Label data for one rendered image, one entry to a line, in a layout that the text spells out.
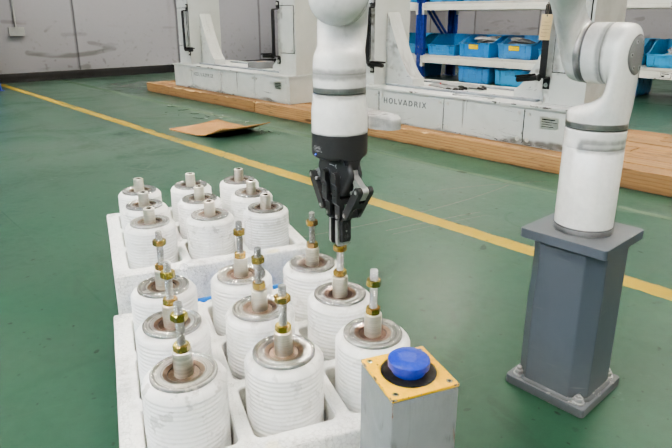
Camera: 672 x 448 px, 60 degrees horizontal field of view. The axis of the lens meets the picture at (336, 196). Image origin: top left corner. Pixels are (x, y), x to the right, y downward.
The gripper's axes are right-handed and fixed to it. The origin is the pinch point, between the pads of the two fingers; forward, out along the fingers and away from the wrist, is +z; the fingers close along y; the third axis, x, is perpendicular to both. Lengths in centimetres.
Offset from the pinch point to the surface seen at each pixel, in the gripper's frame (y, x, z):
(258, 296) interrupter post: -1.5, -12.2, 7.6
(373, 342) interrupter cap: 13.7, -3.9, 9.7
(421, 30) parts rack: -427, 382, -14
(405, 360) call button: 27.8, -10.7, 2.1
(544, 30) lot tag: -103, 171, -23
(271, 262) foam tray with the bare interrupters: -34.8, 6.0, 19.3
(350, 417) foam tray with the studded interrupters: 15.9, -8.8, 17.1
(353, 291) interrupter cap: 0.6, 2.0, 9.8
